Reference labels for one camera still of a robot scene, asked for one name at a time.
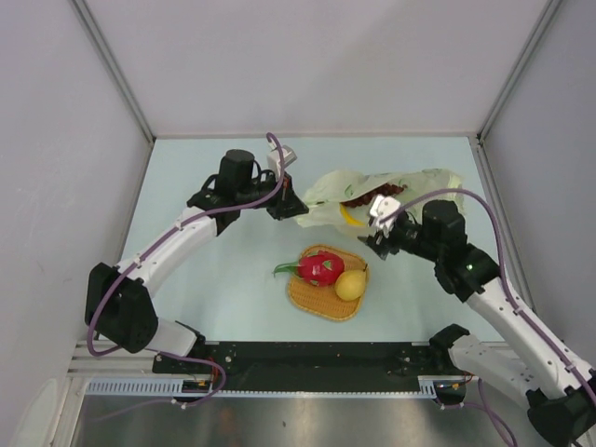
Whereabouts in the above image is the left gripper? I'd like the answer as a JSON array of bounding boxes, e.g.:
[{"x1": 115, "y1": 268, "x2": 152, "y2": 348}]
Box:
[{"x1": 237, "y1": 169, "x2": 308, "y2": 222}]

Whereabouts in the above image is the translucent plastic bag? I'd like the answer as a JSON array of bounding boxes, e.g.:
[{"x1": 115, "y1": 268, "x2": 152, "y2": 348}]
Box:
[{"x1": 295, "y1": 169, "x2": 463, "y2": 237}]

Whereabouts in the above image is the red dragon fruit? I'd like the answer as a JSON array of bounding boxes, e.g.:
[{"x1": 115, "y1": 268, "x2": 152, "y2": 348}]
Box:
[{"x1": 273, "y1": 250, "x2": 345, "y2": 287}]

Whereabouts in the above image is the yellow pear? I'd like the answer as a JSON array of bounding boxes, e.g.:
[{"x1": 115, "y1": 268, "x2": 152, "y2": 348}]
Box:
[{"x1": 333, "y1": 268, "x2": 368, "y2": 302}]

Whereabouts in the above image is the orange woven tray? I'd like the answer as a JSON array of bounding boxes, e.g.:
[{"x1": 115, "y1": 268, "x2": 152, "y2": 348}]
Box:
[{"x1": 287, "y1": 244, "x2": 370, "y2": 321}]

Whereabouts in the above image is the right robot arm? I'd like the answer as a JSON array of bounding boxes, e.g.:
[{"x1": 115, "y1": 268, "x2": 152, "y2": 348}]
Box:
[{"x1": 364, "y1": 196, "x2": 595, "y2": 446}]

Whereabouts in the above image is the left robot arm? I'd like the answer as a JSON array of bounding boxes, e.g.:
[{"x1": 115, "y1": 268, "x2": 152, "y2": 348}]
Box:
[{"x1": 85, "y1": 143, "x2": 308, "y2": 373}]

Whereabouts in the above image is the red grapes bunch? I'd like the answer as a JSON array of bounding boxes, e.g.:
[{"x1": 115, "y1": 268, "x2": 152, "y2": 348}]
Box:
[{"x1": 342, "y1": 183, "x2": 408, "y2": 208}]

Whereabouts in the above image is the yellow banana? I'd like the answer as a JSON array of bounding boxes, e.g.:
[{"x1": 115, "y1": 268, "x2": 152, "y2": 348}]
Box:
[{"x1": 339, "y1": 203, "x2": 368, "y2": 228}]

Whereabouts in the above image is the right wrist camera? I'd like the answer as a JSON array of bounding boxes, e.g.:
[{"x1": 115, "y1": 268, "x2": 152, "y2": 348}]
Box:
[{"x1": 368, "y1": 195, "x2": 401, "y2": 236}]

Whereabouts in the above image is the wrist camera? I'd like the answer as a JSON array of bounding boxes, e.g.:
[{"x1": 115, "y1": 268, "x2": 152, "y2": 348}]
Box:
[
  {"x1": 266, "y1": 145, "x2": 297, "y2": 180},
  {"x1": 368, "y1": 195, "x2": 401, "y2": 236}
]

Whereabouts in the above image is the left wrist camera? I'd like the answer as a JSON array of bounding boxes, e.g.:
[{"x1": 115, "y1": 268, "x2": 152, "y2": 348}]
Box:
[{"x1": 266, "y1": 145, "x2": 297, "y2": 180}]

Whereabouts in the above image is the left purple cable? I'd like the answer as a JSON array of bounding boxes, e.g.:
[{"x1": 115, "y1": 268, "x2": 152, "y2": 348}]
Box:
[{"x1": 86, "y1": 132, "x2": 290, "y2": 423}]

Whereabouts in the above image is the purple cable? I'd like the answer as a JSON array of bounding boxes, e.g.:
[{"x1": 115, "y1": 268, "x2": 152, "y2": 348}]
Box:
[
  {"x1": 372, "y1": 188, "x2": 596, "y2": 446},
  {"x1": 86, "y1": 132, "x2": 290, "y2": 423}
]

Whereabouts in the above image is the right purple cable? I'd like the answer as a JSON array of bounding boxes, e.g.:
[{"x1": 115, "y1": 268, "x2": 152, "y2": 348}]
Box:
[{"x1": 372, "y1": 188, "x2": 596, "y2": 446}]

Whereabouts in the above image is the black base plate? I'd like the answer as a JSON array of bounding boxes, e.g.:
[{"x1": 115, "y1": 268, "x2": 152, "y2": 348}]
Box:
[{"x1": 153, "y1": 340, "x2": 485, "y2": 393}]

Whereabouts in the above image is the white cable duct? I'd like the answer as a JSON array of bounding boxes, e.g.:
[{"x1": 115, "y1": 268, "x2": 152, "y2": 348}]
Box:
[{"x1": 86, "y1": 376, "x2": 470, "y2": 400}]

